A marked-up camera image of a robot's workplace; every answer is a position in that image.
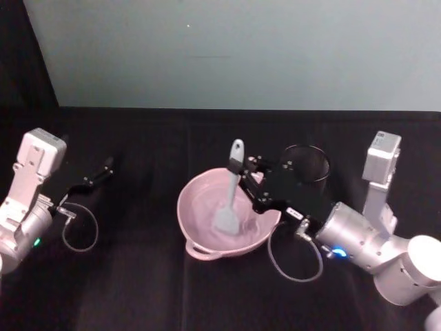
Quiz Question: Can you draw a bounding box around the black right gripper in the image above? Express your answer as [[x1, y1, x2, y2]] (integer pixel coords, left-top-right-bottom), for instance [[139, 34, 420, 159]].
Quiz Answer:
[[238, 154, 338, 231]]

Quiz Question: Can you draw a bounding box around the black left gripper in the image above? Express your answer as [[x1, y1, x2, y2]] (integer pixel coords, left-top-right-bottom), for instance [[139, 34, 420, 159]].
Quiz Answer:
[[43, 157, 115, 221]]

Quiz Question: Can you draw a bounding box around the grey silicone spatula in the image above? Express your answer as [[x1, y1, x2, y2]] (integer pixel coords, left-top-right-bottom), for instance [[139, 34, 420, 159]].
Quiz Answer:
[[212, 138, 247, 237]]

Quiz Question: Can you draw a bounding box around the black mesh cup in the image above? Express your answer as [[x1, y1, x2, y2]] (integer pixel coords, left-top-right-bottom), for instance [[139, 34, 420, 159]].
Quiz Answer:
[[278, 143, 332, 194]]

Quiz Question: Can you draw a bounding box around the pink mixing bowl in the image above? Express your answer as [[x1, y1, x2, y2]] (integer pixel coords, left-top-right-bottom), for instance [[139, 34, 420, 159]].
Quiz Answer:
[[176, 167, 282, 261]]

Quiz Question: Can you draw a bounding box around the black table cloth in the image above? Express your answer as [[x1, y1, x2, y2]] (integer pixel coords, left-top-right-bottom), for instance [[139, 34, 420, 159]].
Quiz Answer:
[[0, 105, 441, 331]]

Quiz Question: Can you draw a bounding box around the black hanging cloth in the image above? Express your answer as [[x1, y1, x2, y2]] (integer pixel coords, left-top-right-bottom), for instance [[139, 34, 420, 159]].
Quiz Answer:
[[0, 0, 60, 108]]

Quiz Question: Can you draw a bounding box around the left gripper's thin grey cable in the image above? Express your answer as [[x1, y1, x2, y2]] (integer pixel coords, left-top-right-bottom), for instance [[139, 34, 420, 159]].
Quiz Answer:
[[51, 202, 100, 254]]

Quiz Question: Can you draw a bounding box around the gripper's thin grey cable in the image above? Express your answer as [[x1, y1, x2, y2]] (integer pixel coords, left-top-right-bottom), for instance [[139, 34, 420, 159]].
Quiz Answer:
[[51, 202, 100, 254], [267, 219, 325, 282]]

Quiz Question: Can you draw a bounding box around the right gripper's thin grey cable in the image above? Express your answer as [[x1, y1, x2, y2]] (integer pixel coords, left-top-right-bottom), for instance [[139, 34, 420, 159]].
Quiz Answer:
[[267, 219, 325, 282]]

